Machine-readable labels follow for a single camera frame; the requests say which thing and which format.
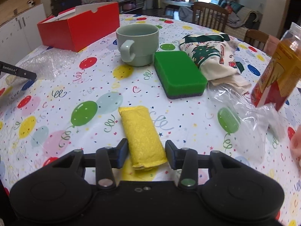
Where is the yellow sponge cloth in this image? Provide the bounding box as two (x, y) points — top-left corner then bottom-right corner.
(118, 106), (167, 170)

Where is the bubble wrap sheet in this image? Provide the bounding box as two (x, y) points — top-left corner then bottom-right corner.
(19, 48), (80, 80)

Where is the clear plastic bag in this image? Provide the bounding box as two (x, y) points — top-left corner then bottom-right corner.
(207, 83), (285, 164)

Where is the green sponge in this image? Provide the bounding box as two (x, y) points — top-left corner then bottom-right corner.
(154, 51), (208, 99)

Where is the christmas print cloth bag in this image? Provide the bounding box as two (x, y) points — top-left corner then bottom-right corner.
(179, 34), (251, 94)

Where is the pink bath pouf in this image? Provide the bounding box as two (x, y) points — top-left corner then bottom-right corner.
(289, 125), (301, 167)

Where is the balloon print tablecloth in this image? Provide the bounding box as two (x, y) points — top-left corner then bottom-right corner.
(0, 14), (301, 226)

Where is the red cardboard box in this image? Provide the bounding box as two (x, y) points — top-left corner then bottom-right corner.
(37, 2), (120, 52)

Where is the pale green mug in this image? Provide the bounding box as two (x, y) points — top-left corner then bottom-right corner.
(116, 24), (159, 67)

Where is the orange tea bottle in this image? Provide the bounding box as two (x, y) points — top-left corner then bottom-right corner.
(251, 22), (300, 111)

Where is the wooden chair with towel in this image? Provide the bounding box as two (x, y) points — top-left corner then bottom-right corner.
(244, 29), (269, 50)

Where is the pink towel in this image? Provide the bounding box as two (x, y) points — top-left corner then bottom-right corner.
(263, 35), (280, 56)

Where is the wooden chair black seat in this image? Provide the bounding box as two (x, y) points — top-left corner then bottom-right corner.
(192, 2), (229, 32)

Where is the sofa with blankets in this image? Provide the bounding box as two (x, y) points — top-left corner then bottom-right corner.
(220, 0), (260, 41)

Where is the white coffee table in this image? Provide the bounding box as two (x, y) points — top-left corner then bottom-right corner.
(163, 0), (193, 15)

